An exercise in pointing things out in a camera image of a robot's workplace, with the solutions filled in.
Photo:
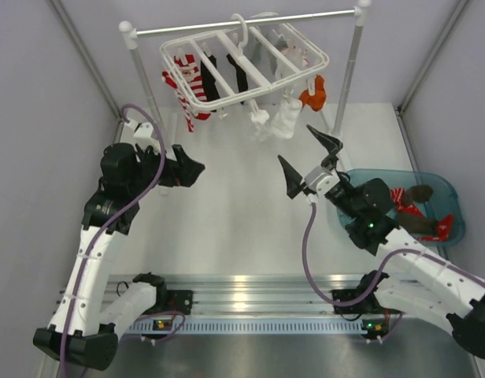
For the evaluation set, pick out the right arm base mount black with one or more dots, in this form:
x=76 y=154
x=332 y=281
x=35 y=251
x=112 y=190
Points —
x=368 y=306

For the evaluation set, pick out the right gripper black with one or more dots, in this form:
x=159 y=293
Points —
x=331 y=145

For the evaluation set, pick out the red white patterned sock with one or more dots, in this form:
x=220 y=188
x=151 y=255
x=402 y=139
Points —
x=397 y=195

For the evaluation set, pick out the red sock in basin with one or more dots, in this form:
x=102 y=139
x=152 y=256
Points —
x=441 y=230

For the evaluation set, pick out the aluminium mounting rail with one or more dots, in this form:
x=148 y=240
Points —
x=260 y=295

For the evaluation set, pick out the black sock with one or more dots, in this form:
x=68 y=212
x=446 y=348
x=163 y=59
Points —
x=209 y=84
x=241 y=77

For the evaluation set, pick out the slotted grey cable duct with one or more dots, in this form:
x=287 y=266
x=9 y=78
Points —
x=258 y=326

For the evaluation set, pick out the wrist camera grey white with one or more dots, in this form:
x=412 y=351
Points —
x=142 y=133
x=320 y=181

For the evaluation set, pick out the silver metal clothes rack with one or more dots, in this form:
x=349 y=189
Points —
x=234 y=36

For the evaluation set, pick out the white plastic sock hanger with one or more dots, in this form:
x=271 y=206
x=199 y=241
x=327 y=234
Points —
x=217 y=55

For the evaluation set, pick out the grey sock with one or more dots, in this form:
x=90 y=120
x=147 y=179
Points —
x=280 y=44

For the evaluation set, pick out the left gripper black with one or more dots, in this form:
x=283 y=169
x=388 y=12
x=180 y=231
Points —
x=172 y=168

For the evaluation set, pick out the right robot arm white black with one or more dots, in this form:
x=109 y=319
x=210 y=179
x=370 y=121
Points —
x=457 y=305

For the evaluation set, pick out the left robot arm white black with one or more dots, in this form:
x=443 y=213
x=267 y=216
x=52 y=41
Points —
x=82 y=331

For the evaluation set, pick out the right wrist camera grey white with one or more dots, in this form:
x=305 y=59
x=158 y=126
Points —
x=320 y=181

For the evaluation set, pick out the red white striped sock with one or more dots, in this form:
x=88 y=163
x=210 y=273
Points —
x=167 y=78
x=191 y=73

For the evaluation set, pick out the orange sock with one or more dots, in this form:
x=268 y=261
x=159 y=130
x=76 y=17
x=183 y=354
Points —
x=305 y=97
x=318 y=99

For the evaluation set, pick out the white sock red trim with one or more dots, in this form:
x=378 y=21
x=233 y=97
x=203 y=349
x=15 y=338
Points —
x=294 y=55

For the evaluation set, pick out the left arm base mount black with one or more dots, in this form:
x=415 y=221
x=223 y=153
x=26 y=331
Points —
x=179 y=300

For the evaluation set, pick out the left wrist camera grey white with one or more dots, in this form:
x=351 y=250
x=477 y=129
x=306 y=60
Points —
x=142 y=133

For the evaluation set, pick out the blue plastic basin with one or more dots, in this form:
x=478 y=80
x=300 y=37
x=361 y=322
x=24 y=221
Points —
x=444 y=201

